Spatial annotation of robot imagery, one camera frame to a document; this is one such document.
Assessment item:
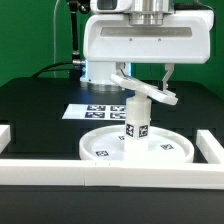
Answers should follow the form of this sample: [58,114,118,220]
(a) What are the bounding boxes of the white thin cable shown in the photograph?
[53,0,62,70]

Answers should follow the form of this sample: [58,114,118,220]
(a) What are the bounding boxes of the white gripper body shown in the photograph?
[83,10,214,64]

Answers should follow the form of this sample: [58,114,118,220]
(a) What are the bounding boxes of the black cable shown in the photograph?
[31,60,84,79]

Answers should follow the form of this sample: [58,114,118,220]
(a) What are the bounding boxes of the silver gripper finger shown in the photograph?
[162,64,174,90]
[116,63,127,77]

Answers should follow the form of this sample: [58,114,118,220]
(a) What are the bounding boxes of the white marker sheet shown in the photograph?
[63,104,126,121]

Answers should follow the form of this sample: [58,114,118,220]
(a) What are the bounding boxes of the white U-shaped fence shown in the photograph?
[0,125,224,189]

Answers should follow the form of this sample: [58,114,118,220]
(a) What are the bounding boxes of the black camera pole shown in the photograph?
[66,0,90,66]

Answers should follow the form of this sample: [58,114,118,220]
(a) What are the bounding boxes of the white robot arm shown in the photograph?
[82,0,215,88]

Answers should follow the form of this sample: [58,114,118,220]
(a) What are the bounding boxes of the white cross-shaped table base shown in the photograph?
[110,74,178,105]

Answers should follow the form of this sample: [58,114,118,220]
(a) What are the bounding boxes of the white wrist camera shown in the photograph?
[90,0,134,14]

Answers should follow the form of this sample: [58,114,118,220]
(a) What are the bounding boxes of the white round table top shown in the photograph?
[79,125,194,163]

